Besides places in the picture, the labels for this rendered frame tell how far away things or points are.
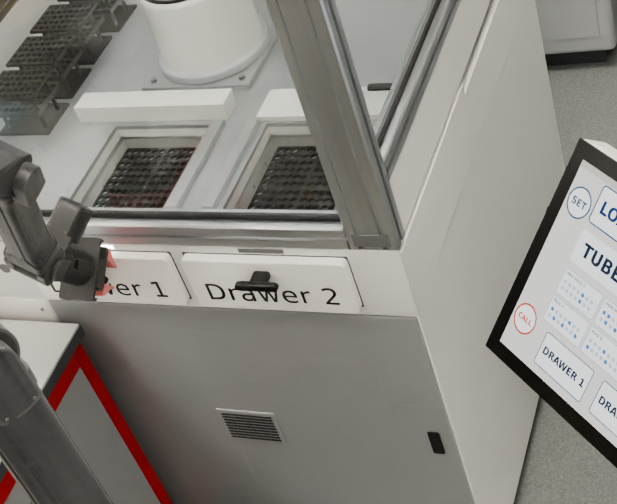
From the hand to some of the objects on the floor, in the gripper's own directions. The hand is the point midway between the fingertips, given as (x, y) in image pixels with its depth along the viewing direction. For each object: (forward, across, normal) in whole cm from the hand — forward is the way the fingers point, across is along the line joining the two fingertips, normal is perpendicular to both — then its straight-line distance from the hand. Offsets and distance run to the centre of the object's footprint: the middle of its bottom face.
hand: (109, 276), depth 210 cm
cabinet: (+104, +12, +2) cm, 104 cm away
